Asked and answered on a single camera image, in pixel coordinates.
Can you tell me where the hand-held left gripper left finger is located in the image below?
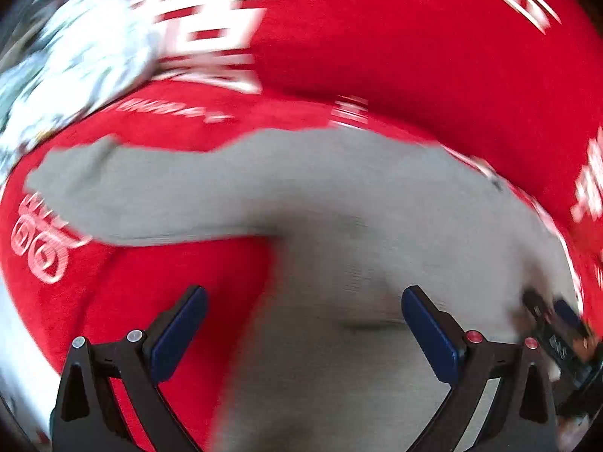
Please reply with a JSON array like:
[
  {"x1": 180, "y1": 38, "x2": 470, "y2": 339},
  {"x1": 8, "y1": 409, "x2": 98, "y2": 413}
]
[{"x1": 49, "y1": 285, "x2": 210, "y2": 452}]

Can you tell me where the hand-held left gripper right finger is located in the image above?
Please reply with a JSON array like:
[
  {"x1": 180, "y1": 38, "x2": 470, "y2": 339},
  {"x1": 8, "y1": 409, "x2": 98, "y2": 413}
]
[{"x1": 401, "y1": 285, "x2": 559, "y2": 452}]

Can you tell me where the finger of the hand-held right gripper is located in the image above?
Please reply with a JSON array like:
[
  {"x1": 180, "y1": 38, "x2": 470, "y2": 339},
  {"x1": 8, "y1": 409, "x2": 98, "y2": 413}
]
[
  {"x1": 523, "y1": 288, "x2": 553, "y2": 328},
  {"x1": 553, "y1": 298, "x2": 585, "y2": 333}
]

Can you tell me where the grey knit garment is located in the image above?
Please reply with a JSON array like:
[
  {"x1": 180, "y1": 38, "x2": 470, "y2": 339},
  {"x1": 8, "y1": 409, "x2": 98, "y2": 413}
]
[{"x1": 26, "y1": 127, "x2": 585, "y2": 452}]

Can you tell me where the white patterned cloth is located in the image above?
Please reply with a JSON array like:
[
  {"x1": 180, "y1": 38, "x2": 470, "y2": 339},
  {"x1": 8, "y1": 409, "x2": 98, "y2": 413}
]
[{"x1": 0, "y1": 0, "x2": 163, "y2": 175}]

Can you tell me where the red printed blanket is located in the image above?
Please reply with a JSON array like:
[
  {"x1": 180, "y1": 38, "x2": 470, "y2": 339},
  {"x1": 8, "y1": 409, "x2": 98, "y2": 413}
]
[{"x1": 0, "y1": 0, "x2": 603, "y2": 452}]

